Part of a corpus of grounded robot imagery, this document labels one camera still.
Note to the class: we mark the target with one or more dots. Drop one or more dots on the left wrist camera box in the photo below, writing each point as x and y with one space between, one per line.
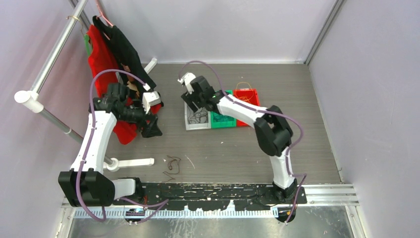
150 99

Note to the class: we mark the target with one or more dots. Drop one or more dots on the green hanger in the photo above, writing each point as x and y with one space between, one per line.
88 45

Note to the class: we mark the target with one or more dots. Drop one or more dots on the white plastic bin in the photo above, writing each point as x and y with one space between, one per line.
196 120

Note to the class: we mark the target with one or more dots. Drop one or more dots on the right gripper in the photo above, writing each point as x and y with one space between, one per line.
188 98

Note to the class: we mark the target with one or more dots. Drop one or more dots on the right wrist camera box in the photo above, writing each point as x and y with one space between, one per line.
186 81

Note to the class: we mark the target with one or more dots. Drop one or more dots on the black shirt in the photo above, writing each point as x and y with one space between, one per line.
123 51

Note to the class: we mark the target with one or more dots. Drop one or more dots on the metal clothes rack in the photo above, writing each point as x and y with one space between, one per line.
29 98

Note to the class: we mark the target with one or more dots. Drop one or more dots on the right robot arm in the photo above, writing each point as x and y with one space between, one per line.
273 132

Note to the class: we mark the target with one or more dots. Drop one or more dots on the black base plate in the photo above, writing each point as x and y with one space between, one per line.
212 196

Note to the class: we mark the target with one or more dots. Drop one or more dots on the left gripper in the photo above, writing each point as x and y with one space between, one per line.
150 129

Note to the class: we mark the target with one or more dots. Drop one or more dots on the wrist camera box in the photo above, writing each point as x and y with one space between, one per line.
150 99
186 81

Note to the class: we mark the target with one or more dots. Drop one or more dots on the red shirt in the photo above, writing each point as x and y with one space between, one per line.
101 62

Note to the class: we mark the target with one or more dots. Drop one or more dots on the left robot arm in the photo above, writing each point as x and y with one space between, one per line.
85 182

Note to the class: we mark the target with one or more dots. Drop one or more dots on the red plastic bin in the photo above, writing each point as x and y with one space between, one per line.
247 95

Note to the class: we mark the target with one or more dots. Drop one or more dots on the green plastic bin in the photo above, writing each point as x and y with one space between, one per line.
221 121

